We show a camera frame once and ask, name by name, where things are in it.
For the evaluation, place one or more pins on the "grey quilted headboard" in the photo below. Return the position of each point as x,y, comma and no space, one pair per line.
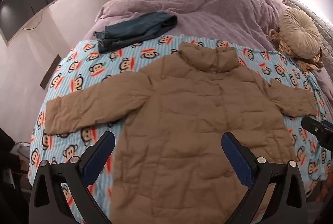
321,17

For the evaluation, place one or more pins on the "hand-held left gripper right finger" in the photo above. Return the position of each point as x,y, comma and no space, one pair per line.
236,155

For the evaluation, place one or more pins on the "tan puffer jacket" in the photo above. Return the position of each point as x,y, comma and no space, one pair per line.
182,122

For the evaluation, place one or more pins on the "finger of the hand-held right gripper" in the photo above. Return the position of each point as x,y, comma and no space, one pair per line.
313,126

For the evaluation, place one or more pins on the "blue striped monkey-print blanket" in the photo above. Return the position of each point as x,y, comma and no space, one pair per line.
78,83

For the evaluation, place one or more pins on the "dark wall strip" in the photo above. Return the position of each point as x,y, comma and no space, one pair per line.
50,71

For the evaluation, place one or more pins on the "dark blue jeans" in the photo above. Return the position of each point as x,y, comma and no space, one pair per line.
135,28

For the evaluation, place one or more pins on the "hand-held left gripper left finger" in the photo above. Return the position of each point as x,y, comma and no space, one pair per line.
100,155

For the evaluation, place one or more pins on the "round beige pleated cushion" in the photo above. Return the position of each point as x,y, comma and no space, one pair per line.
299,31

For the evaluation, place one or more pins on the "wall-mounted television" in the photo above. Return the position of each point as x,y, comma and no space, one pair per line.
23,5

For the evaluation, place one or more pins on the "purple fleece duvet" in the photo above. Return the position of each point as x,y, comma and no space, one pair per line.
208,13

